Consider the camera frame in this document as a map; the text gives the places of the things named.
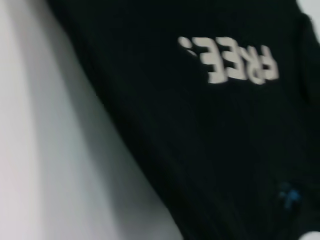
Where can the black shirt with FREE print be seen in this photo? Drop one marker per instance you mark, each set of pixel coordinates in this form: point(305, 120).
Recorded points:
point(175, 125)

